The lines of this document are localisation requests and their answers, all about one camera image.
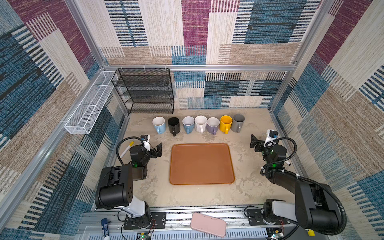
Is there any grey mug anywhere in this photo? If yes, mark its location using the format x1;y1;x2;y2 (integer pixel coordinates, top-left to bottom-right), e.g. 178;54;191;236
231;114;245;133

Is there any light blue mug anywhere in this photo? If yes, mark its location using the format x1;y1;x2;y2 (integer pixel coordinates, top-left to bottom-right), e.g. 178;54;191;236
152;117;166;134

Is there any black mug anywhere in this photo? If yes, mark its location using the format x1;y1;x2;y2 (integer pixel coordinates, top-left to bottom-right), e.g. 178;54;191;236
168;117;181;137

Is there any yellow mug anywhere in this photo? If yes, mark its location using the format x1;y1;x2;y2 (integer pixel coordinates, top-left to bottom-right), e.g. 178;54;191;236
219;115;233;135

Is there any blue patterned mug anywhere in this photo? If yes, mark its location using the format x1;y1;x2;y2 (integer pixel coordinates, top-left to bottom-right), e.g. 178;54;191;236
182;116;195;135

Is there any purple mug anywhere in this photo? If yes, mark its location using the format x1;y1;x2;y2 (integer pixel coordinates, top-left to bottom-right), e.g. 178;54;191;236
207;117;220;135

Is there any white faceted mug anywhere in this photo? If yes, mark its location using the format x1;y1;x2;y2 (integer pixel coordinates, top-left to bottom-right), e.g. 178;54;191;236
195;116;208;134

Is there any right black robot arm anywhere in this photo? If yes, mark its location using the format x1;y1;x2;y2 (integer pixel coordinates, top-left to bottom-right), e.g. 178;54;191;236
250;131;347;236

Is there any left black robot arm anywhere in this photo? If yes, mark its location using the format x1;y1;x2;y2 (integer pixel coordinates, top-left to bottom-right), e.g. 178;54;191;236
95;136;163;229

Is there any yellow white marker pen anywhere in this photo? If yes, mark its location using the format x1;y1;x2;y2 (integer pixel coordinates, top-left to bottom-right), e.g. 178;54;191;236
120;142;135;159

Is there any brown serving tray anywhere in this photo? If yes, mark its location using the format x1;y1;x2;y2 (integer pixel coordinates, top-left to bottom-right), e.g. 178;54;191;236
169;143;235;186

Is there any black mesh shelf rack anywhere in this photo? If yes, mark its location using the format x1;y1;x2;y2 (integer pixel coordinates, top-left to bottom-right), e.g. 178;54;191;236
112;68;175;114

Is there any blue white marker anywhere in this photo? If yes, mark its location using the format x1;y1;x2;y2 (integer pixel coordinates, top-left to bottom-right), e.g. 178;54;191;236
101;218;110;240

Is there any pink pouch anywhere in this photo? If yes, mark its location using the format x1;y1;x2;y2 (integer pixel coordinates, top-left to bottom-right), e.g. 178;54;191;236
190;213;227;238

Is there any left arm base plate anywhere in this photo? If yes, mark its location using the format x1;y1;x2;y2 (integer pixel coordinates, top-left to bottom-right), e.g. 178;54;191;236
123;212;167;230

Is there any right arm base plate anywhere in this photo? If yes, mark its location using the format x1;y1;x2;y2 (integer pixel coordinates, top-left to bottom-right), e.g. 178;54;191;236
245;208;291;226

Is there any white wire wall basket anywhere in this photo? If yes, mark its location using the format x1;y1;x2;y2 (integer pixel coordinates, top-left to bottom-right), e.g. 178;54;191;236
65;71;115;135

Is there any yellow marker right rail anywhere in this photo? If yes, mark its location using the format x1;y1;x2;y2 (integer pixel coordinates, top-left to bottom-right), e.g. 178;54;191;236
306;229;315;237

